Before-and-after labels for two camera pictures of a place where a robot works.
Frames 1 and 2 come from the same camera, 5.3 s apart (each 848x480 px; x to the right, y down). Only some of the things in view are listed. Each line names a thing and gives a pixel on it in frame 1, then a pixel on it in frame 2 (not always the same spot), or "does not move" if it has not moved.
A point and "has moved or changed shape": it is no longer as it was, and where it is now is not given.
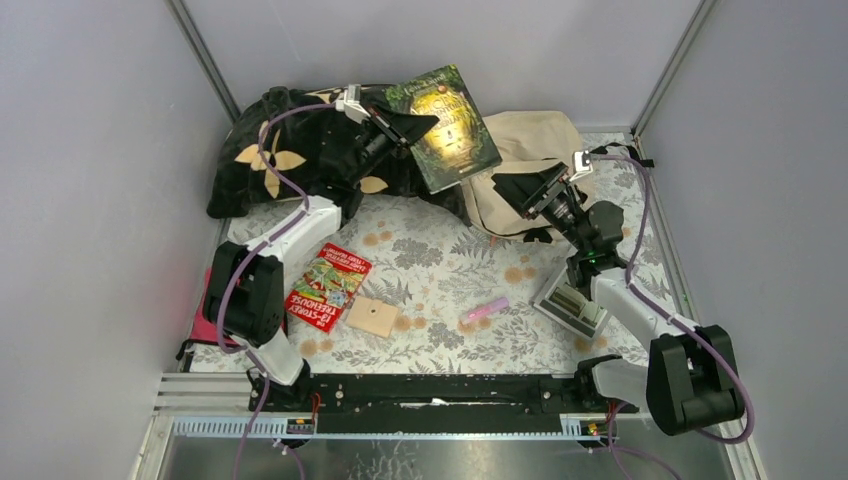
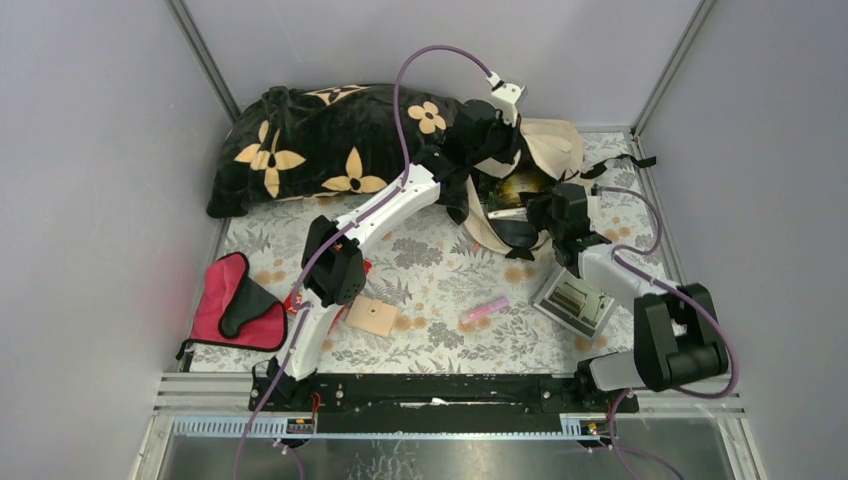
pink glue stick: [485, 309] does not move
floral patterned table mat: [411, 284] does not move
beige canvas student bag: [524, 140] has moved or changed shape
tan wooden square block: [373, 316] does not move
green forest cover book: [459, 143] has moved or changed shape
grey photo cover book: [561, 300] does not move
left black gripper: [385, 130] to [495, 132]
